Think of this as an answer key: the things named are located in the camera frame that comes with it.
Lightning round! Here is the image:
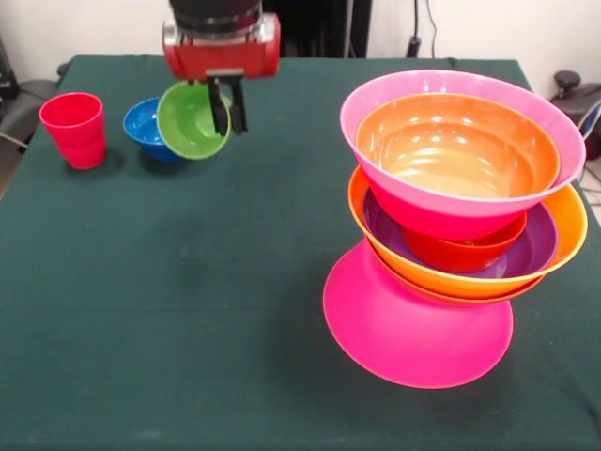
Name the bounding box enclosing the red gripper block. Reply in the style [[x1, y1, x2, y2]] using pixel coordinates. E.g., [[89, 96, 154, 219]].
[[162, 12, 283, 137]]

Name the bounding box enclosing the green cup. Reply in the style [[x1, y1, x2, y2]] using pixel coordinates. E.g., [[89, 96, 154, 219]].
[[156, 80, 234, 161]]

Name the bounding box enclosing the purple bowl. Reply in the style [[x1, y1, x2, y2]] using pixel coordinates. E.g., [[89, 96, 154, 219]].
[[362, 187, 559, 279]]

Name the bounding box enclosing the pink bowl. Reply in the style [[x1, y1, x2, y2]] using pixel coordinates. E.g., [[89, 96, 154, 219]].
[[322, 239, 515, 390], [339, 69, 588, 241]]

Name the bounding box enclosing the shallow red-orange bowl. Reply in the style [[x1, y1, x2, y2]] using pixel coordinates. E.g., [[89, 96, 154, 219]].
[[355, 92, 562, 199]]

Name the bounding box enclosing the small red bowl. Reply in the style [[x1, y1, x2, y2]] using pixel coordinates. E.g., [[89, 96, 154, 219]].
[[402, 211, 528, 274]]

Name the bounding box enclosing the deep red-orange bowl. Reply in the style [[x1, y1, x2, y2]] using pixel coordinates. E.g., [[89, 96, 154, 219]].
[[365, 239, 547, 307]]

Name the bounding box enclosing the orange bowl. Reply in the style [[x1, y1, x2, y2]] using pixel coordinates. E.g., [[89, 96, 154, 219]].
[[347, 164, 589, 301]]

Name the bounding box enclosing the blue bowl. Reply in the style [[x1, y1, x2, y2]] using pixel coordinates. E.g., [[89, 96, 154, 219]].
[[122, 96, 183, 164]]

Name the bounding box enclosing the red cup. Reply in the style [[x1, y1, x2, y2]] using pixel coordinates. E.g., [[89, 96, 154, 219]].
[[39, 92, 107, 170]]

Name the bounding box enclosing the dark green tablecloth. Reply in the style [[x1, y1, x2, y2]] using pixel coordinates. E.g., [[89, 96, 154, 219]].
[[0, 54, 601, 451]]

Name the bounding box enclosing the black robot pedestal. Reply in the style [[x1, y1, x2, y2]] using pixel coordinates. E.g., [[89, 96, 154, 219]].
[[262, 0, 372, 58]]

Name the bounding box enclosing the black cable with plug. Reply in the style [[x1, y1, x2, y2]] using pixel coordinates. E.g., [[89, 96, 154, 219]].
[[406, 0, 423, 58]]

